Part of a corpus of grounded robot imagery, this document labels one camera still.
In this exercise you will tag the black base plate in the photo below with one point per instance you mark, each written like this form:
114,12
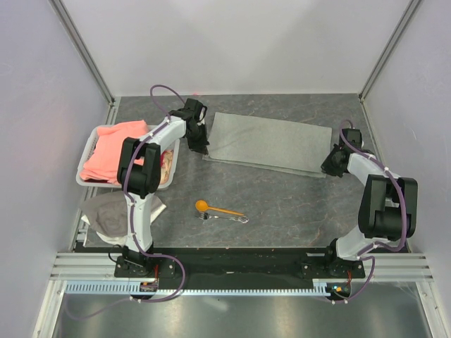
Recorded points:
316,263

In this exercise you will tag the left aluminium frame post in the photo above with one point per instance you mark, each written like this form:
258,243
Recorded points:
76,38

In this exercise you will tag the orange plastic spoon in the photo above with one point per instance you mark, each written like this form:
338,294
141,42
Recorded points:
203,206

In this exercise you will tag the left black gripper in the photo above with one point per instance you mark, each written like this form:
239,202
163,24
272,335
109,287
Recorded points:
200,146

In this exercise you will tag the blue-grey cable duct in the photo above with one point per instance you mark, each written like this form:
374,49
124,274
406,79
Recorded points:
145,289

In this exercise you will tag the grey cloth napkin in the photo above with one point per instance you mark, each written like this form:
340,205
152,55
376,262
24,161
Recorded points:
278,145

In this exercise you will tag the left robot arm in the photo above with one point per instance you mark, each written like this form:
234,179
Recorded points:
139,172

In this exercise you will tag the aluminium frame post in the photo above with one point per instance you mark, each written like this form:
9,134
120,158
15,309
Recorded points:
390,46
76,38

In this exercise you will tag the right aluminium frame post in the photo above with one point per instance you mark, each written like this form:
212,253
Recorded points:
390,46

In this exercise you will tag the grey and white cloth pile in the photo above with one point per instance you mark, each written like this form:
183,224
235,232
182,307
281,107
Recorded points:
121,221

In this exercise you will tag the clear-handled metal fork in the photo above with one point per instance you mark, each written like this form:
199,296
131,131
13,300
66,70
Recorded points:
207,216

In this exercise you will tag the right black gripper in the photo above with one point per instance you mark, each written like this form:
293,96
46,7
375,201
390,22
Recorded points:
327,167

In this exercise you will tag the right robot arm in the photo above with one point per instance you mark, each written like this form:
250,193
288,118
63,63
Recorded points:
387,212

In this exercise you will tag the beige patterned cloth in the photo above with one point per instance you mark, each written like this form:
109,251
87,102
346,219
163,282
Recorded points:
166,171

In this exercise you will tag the salmon pink folded cloth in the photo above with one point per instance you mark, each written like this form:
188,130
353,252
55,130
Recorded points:
103,164

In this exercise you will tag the white plastic basket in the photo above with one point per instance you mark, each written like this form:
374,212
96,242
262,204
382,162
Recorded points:
89,150

